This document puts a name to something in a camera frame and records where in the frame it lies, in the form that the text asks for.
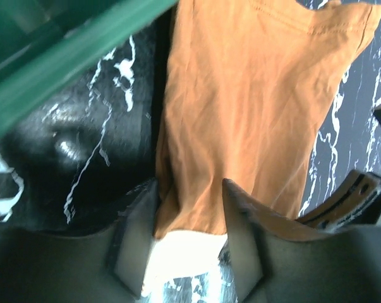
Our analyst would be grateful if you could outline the green divided organizer tray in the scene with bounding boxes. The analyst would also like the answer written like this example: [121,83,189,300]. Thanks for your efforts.
[0,1,174,136]

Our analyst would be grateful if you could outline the brown boxer briefs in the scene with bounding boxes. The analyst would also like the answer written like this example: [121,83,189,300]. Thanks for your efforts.
[142,0,381,297]

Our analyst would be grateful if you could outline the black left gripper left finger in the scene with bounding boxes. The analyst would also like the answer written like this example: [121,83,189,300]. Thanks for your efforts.
[0,179,159,302]

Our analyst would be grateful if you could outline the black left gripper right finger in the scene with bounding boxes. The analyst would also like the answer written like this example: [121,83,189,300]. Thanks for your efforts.
[222,179,381,302]

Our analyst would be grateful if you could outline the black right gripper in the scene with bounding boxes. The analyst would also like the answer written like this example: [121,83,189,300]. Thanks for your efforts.
[297,169,381,232]

